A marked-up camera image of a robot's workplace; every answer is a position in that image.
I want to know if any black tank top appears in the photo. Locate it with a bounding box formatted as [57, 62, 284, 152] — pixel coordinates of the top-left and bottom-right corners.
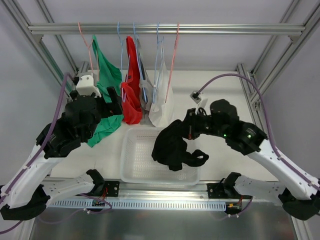
[151, 119, 209, 172]

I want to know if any pink hanger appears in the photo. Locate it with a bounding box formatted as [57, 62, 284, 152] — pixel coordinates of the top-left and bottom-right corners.
[165, 22, 180, 103]
[77, 22, 100, 81]

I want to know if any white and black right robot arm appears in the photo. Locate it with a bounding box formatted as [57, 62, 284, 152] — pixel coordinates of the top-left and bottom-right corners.
[183, 99, 320, 221]

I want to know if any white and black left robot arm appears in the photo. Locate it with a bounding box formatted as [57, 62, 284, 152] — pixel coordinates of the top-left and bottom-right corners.
[0, 86, 123, 221]

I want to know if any red tank top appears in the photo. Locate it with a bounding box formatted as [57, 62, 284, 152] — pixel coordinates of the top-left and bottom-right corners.
[121, 36, 143, 125]

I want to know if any green tank top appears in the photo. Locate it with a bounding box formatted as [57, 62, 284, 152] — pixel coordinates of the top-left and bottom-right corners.
[87, 35, 124, 148]

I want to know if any white tank top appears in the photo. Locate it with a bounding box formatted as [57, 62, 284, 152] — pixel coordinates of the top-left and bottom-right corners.
[149, 45, 174, 128]

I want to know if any grey tank top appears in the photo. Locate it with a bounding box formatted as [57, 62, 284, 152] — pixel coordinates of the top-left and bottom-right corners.
[135, 39, 154, 126]

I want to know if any white perforated plastic basket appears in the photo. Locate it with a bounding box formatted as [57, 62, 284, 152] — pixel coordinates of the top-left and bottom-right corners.
[119, 127, 201, 186]

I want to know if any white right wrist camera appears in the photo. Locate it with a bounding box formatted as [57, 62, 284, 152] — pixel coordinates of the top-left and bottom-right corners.
[190, 91, 208, 112]

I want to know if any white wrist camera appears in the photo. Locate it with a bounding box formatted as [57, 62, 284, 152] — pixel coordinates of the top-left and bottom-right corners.
[190, 91, 208, 112]
[75, 72, 102, 97]

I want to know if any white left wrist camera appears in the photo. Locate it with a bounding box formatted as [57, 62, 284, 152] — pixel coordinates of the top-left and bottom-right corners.
[75, 72, 102, 97]

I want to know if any aluminium hanging rail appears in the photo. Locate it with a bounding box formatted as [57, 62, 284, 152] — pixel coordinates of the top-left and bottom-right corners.
[27, 23, 306, 36]

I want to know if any slotted cable duct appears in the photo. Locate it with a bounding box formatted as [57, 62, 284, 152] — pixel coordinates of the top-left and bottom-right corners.
[50, 198, 227, 212]

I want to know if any aluminium frame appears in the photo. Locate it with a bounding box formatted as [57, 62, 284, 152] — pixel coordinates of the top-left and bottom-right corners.
[0, 0, 320, 240]

